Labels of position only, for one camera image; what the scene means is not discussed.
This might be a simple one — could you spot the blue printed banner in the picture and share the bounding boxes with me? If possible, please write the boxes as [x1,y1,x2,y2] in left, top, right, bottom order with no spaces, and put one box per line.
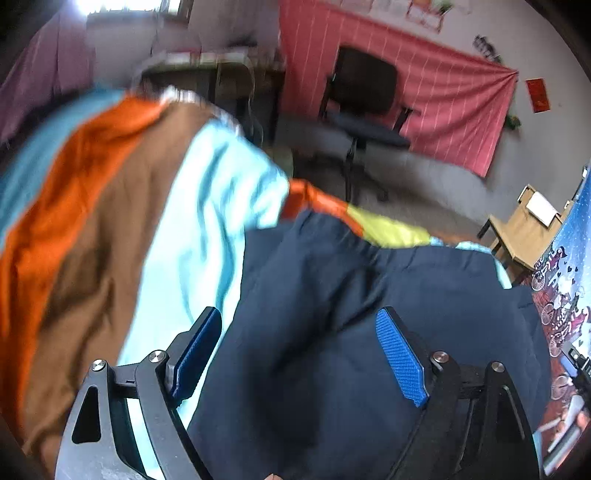
[531,161,591,476]

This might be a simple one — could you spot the colourful striped blanket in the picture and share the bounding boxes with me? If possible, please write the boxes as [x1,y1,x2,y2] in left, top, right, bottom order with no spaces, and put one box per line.
[0,88,541,480]

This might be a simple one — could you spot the pink curtain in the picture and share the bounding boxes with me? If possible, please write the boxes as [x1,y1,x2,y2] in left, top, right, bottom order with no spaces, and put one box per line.
[0,9,98,144]

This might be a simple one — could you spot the red paper wall square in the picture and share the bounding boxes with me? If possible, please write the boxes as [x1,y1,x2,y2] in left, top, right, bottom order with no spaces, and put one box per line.
[526,78,552,114]

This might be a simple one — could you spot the red checked wall cloth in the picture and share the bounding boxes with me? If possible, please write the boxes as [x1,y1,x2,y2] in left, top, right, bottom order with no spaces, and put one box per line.
[278,0,519,178]

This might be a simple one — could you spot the navy puffer jacket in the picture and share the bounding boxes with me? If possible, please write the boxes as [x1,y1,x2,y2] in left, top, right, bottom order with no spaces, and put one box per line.
[187,210,552,480]

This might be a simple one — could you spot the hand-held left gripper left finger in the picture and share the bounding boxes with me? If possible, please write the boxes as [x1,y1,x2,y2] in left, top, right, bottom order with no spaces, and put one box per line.
[54,306,223,480]

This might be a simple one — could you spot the white paper sheet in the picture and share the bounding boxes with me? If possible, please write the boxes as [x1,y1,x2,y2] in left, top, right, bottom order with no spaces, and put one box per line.
[526,191,559,227]

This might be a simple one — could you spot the white cable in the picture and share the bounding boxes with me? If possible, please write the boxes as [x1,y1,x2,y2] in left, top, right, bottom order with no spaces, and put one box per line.
[245,60,265,139]

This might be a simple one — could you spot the wooden desk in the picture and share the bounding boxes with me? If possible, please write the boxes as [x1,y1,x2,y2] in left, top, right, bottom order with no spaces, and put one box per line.
[139,48,287,144]

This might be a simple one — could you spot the bright window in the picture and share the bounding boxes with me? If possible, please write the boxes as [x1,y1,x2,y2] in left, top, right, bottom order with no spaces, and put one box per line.
[74,0,185,19]

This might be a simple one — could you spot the black office chair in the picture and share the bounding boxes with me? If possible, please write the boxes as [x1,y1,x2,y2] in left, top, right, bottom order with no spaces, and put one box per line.
[309,45,416,204]

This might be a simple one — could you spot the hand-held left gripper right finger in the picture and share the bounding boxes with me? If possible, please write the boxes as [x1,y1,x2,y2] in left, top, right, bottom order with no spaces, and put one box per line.
[375,307,541,480]

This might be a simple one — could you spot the paper wall charts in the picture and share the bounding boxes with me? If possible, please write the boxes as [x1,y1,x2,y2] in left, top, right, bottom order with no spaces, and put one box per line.
[342,0,451,33]

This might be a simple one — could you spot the dark wall picture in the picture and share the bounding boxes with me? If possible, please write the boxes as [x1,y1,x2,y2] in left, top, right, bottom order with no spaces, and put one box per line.
[473,34,502,63]

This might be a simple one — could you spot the wooden chair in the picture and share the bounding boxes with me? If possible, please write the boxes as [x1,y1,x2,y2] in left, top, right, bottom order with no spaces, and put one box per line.
[478,184,575,284]

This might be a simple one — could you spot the pile of papers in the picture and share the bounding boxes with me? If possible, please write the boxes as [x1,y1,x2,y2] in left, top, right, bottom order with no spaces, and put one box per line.
[161,48,250,65]

